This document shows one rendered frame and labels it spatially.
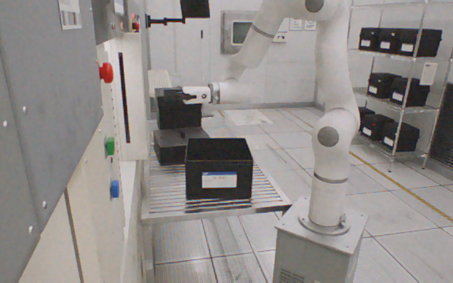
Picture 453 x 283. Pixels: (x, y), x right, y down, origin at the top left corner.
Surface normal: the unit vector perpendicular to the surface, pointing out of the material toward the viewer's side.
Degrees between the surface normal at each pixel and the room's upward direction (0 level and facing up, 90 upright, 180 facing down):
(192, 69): 90
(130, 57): 90
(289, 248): 90
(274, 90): 90
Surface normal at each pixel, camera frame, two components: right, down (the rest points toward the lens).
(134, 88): 0.21, 0.36
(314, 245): -0.54, 0.29
